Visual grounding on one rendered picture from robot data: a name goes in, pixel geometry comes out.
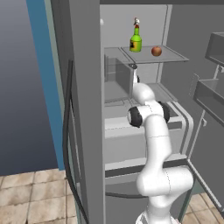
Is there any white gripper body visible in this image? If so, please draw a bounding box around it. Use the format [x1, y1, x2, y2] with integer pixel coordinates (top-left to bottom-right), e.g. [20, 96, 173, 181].
[129, 63, 140, 77]

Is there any clear fridge bin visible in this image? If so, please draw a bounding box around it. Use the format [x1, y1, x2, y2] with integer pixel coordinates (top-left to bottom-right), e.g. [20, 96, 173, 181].
[104, 54, 134, 103]

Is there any glass fridge shelf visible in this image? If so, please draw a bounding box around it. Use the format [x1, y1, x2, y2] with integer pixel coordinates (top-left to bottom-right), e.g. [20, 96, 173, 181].
[103, 45, 190, 66]

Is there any grey fridge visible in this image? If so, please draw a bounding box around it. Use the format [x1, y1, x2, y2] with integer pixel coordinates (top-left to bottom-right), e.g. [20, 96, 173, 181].
[99, 0, 205, 224]

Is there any grey left fridge door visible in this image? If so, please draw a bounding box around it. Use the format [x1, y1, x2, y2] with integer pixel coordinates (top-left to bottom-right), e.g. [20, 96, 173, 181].
[50, 0, 107, 224]

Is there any grey fridge door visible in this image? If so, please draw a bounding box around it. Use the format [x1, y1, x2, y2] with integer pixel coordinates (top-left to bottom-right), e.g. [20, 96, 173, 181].
[50, 0, 107, 224]
[158, 0, 224, 218]

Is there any grey right fridge door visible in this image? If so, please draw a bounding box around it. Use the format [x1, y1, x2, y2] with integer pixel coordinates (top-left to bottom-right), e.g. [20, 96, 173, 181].
[158, 0, 224, 218]

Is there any red apple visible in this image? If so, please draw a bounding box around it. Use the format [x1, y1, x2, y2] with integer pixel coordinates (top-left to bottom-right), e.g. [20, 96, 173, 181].
[150, 45, 163, 58]

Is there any green glass bottle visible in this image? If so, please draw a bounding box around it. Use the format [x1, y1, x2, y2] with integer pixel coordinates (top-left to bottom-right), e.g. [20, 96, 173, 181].
[129, 17, 143, 53]

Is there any white crisper drawer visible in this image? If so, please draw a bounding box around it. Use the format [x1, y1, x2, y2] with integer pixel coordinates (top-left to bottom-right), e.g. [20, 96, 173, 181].
[103, 100, 194, 172]

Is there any large grey door bin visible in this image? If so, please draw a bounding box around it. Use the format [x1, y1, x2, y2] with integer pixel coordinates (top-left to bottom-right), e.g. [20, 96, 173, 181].
[188, 73, 224, 128]

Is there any small grey door bin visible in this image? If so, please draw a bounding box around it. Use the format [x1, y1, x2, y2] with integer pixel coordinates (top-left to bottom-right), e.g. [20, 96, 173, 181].
[204, 31, 224, 68]

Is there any grey freezer drawer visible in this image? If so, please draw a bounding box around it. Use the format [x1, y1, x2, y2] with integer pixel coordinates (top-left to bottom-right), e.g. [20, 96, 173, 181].
[104, 153, 196, 224]

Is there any black fridge door handle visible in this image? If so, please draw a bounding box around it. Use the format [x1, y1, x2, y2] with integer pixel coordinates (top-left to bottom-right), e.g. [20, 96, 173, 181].
[61, 59, 89, 224]

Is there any black freezer drawer handle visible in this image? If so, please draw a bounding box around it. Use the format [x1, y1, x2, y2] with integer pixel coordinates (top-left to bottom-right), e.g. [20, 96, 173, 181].
[105, 192, 148, 200]

